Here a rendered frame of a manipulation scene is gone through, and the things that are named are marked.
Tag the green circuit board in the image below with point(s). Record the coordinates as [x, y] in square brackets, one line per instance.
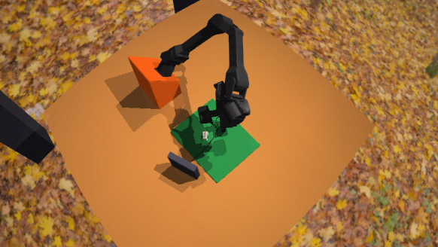
[226, 150]

